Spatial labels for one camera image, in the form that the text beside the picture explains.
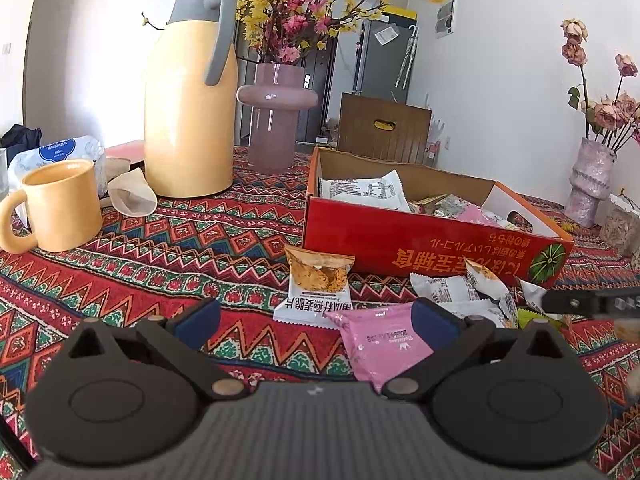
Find dried rose bouquet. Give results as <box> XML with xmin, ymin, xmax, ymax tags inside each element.
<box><xmin>560</xmin><ymin>17</ymin><xmax>640</xmax><ymax>153</ymax></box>

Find red patterned tablecloth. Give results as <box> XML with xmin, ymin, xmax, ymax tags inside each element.
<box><xmin>0</xmin><ymin>142</ymin><xmax>640</xmax><ymax>480</ymax></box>

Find pink mushroom-shaped vase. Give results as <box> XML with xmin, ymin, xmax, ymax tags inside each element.
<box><xmin>236</xmin><ymin>62</ymin><xmax>319</xmax><ymax>171</ymax></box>

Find yellow thermos jug grey handle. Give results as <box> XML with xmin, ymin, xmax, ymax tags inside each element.
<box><xmin>144</xmin><ymin>0</ymin><xmax>239</xmax><ymax>199</ymax></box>

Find large cream silver snack packet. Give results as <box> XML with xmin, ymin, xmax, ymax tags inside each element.
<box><xmin>317</xmin><ymin>170</ymin><xmax>416</xmax><ymax>213</ymax></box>

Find dark bag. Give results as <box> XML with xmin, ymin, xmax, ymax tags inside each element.
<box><xmin>0</xmin><ymin>124</ymin><xmax>43</xmax><ymax>153</ymax></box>

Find yellow ceramic mug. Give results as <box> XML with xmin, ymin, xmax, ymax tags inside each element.
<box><xmin>0</xmin><ymin>158</ymin><xmax>103</xmax><ymax>254</ymax></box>

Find pink textured vase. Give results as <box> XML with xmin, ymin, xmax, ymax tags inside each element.
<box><xmin>565</xmin><ymin>137</ymin><xmax>617</xmax><ymax>228</ymax></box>

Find pale pink dried flowers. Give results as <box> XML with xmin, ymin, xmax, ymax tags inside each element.
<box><xmin>425</xmin><ymin>92</ymin><xmax>451</xmax><ymax>168</ymax></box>

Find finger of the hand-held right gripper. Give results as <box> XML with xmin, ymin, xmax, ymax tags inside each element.
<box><xmin>542</xmin><ymin>287</ymin><xmax>607</xmax><ymax>318</ymax></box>

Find yellow and pink flower bouquet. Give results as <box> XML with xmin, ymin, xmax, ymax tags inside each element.
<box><xmin>222</xmin><ymin>0</ymin><xmax>458</xmax><ymax>66</ymax></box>

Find clear storage jar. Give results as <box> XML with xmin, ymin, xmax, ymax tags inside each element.
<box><xmin>599</xmin><ymin>194</ymin><xmax>640</xmax><ymax>257</ymax></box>

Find white orange-topped snack packet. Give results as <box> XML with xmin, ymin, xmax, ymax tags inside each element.
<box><xmin>272</xmin><ymin>247</ymin><xmax>356</xmax><ymax>328</ymax></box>

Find green snack packet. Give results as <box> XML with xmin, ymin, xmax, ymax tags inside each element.
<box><xmin>517</xmin><ymin>308</ymin><xmax>551</xmax><ymax>328</ymax></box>

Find red cardboard box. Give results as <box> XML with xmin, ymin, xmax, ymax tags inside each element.
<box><xmin>302</xmin><ymin>146</ymin><xmax>575</xmax><ymax>288</ymax></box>

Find pink book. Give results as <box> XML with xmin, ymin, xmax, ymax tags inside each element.
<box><xmin>106</xmin><ymin>141</ymin><xmax>147</xmax><ymax>161</ymax></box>

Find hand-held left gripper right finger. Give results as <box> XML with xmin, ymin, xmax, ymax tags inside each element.
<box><xmin>381</xmin><ymin>297</ymin><xmax>569</xmax><ymax>402</ymax></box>

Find pink snack packet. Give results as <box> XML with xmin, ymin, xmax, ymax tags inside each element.
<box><xmin>457</xmin><ymin>207</ymin><xmax>511</xmax><ymax>229</ymax></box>
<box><xmin>325</xmin><ymin>302</ymin><xmax>436</xmax><ymax>383</ymax></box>

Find blue white wet wipes pack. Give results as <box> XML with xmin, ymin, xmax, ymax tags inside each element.
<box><xmin>7</xmin><ymin>135</ymin><xmax>108</xmax><ymax>198</ymax></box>

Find white wall notice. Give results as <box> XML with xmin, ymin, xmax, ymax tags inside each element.
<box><xmin>435</xmin><ymin>0</ymin><xmax>456</xmax><ymax>39</ymax></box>

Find white brown-edged snack packet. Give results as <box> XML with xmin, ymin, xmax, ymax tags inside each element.
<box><xmin>462</xmin><ymin>257</ymin><xmax>519</xmax><ymax>323</ymax></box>

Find grey refrigerator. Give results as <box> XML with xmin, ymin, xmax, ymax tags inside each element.
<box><xmin>352</xmin><ymin>7</ymin><xmax>418</xmax><ymax>106</ymax></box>

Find dark entrance door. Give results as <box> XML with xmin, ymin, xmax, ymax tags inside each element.
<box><xmin>235</xmin><ymin>35</ymin><xmax>338</xmax><ymax>146</ymax></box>

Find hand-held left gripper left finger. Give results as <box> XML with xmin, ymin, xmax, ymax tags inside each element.
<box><xmin>67</xmin><ymin>298</ymin><xmax>249</xmax><ymax>402</ymax></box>

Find white folded umbrella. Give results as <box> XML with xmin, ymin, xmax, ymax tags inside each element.
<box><xmin>396</xmin><ymin>24</ymin><xmax>418</xmax><ymax>88</ymax></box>

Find brown cardboard box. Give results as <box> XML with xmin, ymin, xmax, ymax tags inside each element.
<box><xmin>337</xmin><ymin>92</ymin><xmax>432</xmax><ymax>166</ymax></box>

